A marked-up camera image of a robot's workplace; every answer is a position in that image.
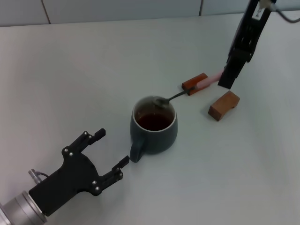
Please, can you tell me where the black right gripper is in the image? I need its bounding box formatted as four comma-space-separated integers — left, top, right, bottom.
217, 0, 272, 89

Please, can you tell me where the pink handled metal spoon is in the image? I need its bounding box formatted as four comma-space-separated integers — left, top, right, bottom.
152, 71, 223, 110

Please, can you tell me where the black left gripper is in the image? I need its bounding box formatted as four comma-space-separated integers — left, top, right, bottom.
28, 128, 130, 217

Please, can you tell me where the dark brown tea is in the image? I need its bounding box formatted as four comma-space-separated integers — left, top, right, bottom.
135, 112, 173, 132

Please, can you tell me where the reddish wooden spoon rest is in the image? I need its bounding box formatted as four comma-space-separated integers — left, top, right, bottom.
181, 72, 209, 96

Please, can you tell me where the grey ceramic cup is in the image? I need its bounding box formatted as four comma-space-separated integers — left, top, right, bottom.
129, 95, 178, 164

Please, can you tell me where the left gripper cable connector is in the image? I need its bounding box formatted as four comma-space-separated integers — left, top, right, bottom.
28, 168, 51, 185

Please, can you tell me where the light brown wooden block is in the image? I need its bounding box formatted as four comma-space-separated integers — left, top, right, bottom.
208, 90, 241, 122

